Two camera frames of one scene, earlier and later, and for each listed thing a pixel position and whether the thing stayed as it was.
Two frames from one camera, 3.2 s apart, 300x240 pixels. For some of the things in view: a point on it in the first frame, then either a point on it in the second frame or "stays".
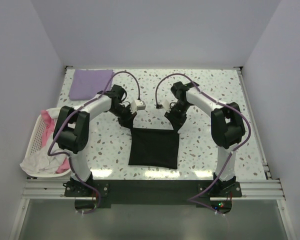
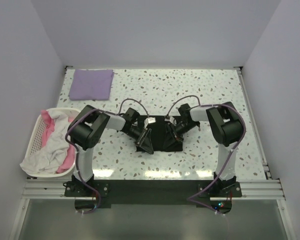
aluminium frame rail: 53,189 stays
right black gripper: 176,122 to 172,137
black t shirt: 155,147 to 157,123
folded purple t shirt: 87,83 stays
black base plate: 215,194 stays
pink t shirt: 48,129 stays
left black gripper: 128,121 to 143,140
